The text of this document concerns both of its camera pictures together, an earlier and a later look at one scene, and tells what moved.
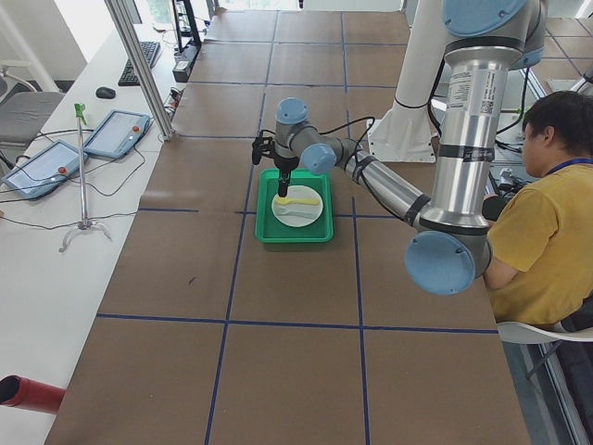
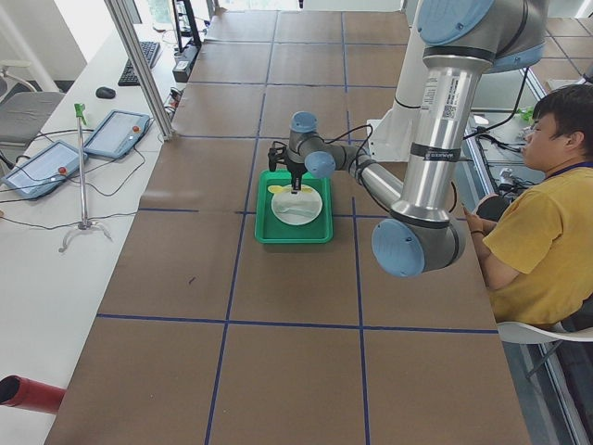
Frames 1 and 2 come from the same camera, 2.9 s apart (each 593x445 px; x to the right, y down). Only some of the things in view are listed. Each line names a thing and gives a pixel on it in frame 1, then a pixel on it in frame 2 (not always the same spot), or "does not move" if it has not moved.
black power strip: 185,63 does not move
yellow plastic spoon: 285,200 → 278,189
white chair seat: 519,333 does not move
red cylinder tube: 19,391 does not move
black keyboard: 128,78 does not move
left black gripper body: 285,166 → 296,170
